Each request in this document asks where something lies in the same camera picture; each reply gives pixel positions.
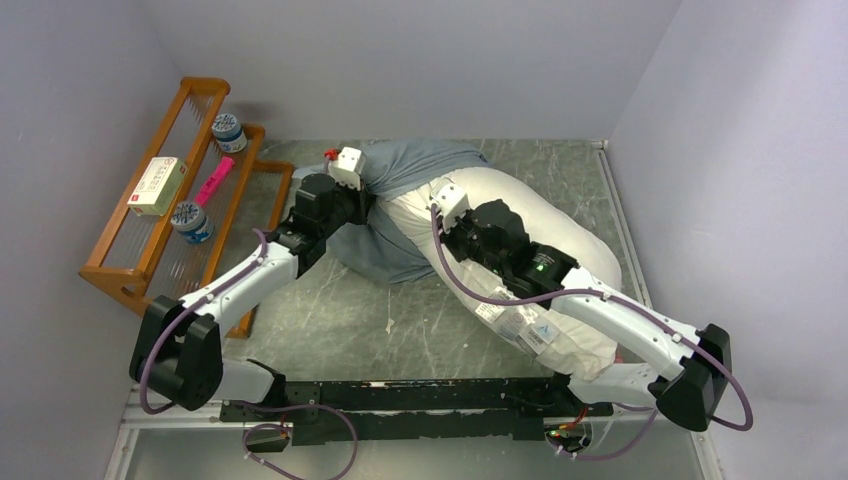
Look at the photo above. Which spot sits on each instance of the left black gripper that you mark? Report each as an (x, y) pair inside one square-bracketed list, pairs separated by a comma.
[(360, 199)]

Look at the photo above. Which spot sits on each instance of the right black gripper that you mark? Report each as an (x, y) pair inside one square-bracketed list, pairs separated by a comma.
[(450, 237)]

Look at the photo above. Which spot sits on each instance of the blue grey pillow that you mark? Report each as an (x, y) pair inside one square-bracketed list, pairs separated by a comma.
[(400, 173)]

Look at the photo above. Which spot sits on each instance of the white pillow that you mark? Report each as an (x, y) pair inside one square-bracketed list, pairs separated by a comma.
[(558, 342)]

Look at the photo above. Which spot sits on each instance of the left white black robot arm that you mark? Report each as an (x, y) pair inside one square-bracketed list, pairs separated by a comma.
[(178, 358)]

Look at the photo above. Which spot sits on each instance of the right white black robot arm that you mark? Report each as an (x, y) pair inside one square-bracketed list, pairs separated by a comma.
[(689, 378)]

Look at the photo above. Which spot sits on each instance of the pink marker pen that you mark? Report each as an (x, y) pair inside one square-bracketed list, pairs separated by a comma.
[(214, 180)]

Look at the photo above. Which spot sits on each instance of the blue white round jar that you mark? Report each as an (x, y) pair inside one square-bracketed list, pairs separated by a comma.
[(228, 133)]

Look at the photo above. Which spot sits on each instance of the wooden slatted rack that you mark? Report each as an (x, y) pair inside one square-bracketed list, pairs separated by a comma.
[(170, 228)]

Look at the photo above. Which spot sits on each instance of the white cardboard box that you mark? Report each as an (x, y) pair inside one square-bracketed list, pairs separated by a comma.
[(157, 186)]

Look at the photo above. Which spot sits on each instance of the black base crossbar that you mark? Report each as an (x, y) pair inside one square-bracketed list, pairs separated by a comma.
[(320, 412)]

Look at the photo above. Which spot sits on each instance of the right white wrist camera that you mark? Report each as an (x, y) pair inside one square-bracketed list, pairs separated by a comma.
[(449, 202)]

